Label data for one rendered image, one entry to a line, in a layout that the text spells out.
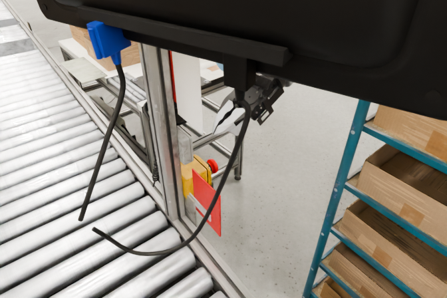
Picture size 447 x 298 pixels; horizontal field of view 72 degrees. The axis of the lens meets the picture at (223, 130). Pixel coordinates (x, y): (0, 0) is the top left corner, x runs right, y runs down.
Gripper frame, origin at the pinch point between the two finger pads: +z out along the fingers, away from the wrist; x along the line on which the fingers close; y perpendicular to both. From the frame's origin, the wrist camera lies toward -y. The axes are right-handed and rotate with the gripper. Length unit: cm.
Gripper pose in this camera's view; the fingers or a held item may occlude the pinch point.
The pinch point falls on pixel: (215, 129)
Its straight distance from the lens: 72.1
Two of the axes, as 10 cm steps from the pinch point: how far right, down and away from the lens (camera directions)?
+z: -6.8, 7.2, -1.4
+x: -6.1, -4.6, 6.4
